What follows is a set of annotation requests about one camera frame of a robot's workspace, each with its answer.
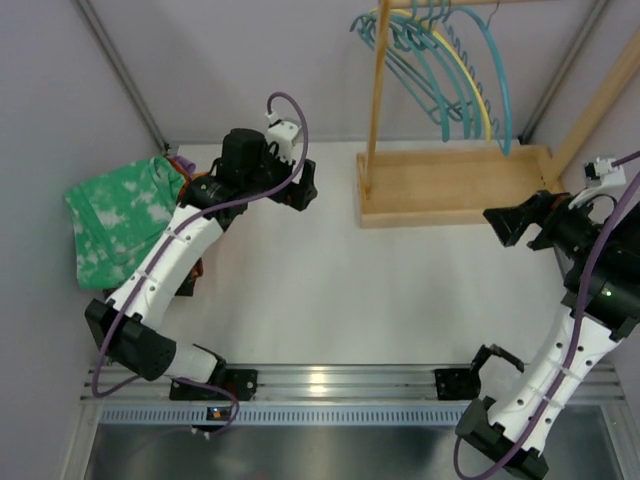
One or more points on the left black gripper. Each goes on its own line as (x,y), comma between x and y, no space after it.
(288,179)

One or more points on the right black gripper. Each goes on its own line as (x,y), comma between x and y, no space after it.
(538,220)

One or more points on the purple trousers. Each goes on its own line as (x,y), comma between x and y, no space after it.
(183,165)

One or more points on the orange camouflage trousers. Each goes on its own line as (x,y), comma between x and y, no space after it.
(187,287)

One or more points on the green trousers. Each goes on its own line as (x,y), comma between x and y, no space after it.
(117,217)

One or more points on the yellow hanger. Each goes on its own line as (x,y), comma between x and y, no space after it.
(483,106)

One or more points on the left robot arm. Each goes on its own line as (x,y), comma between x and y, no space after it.
(252,166)

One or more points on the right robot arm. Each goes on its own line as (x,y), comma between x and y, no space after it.
(598,311)

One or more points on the empty teal hanger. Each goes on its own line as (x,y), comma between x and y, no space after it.
(432,50)
(418,80)

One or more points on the wooden clothes rack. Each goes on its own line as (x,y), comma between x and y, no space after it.
(453,186)

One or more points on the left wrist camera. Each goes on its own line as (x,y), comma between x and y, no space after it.
(281,137)

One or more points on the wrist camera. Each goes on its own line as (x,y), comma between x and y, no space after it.
(601,176)
(281,137)

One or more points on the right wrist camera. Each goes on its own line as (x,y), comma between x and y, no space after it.
(601,176)

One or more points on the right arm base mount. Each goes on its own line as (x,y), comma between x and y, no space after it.
(453,384)

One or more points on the aluminium mounting rail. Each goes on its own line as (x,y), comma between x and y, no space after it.
(341,383)

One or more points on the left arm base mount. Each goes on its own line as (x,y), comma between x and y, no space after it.
(241,383)

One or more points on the grey slotted cable duct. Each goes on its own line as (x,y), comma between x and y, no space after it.
(437,415)

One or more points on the right aluminium frame post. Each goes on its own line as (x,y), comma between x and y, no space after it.
(595,13)

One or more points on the aluminium corner frame post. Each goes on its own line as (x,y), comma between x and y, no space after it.
(114,60)

